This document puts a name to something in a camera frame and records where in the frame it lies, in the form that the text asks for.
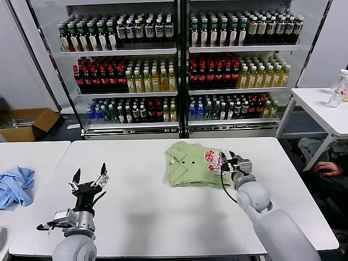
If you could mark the grey-green cloth pile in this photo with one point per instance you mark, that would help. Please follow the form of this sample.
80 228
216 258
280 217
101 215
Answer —
308 148

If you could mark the white flat floor object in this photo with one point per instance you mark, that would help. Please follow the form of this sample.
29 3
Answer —
73 126

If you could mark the red-cap cola bottle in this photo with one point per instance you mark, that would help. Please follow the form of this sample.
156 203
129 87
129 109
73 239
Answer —
226 76
103 80
158 115
202 76
121 80
252 112
235 76
151 115
259 112
112 80
95 80
193 76
78 80
218 76
87 80
210 76

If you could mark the silver metal rods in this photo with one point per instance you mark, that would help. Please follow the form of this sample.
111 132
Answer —
19 123

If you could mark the white cabinet shelf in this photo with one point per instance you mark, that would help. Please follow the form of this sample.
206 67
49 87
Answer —
127 94
244 49
119 52
130 126
233 123
236 91

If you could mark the dark grey object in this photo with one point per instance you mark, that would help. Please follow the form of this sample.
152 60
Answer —
4 104

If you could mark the crumpled light blue shirt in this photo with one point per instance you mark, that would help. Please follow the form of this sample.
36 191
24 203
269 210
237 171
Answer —
16 189

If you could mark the black sleeved forearm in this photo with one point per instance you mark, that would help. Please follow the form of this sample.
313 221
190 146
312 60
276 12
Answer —
344 168

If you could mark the grey patterned cloth pile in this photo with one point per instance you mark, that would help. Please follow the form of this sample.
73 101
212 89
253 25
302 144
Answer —
340 150

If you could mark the dark bottle beige label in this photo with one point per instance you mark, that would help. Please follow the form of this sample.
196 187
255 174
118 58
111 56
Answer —
261 30
280 30
298 30
271 30
289 30
252 30

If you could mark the yellow juice bottle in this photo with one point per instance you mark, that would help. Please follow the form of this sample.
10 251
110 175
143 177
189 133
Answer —
172 83
155 83
147 83
276 79
285 79
242 79
138 83
166 115
268 79
259 79
130 83
274 112
251 79
173 115
163 83
266 112

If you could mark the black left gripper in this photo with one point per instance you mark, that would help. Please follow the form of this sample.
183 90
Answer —
87 197

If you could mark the open cardboard box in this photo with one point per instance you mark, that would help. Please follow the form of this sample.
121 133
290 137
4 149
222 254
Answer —
16 133

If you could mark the light green t-shirt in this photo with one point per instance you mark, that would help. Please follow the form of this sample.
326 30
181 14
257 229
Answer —
190 171

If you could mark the black trousers leg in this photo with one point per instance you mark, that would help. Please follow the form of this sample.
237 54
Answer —
329 193

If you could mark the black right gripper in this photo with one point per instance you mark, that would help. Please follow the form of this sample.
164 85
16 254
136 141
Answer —
237 168

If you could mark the white side table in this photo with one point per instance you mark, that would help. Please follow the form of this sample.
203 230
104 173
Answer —
312 108

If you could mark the dark white-cap drink bottle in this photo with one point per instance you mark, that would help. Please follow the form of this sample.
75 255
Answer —
244 112
237 112
128 115
143 115
135 115
223 112
121 115
230 112

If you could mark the glass cabinet door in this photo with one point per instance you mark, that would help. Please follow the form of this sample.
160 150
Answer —
312 40
40 54

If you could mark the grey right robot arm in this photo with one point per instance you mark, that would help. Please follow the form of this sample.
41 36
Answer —
272 223

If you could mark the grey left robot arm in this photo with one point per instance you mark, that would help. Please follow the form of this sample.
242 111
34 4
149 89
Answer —
76 242

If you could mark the green-cap white-label tea bottle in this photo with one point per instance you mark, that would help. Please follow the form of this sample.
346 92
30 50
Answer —
91 39
232 34
63 39
81 39
73 39
242 34
223 34
204 34
194 34
213 34
111 39
101 39

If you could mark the yellow drink bottle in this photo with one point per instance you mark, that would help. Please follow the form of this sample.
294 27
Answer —
345 97

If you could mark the blue water bottle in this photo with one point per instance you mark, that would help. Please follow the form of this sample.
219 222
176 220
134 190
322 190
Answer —
200 112
91 115
192 112
98 115

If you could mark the clear white-cap plastic bottle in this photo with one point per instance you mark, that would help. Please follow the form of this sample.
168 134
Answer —
337 92

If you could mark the bare person hand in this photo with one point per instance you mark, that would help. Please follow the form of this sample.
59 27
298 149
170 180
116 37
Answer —
329 169

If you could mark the dark bottle blue label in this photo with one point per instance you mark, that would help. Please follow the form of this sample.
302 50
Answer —
121 32
139 32
169 32
159 32
149 32
130 32

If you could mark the clear green water bottle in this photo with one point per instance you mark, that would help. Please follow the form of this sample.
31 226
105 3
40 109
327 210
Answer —
215 112
106 115
208 112
113 115

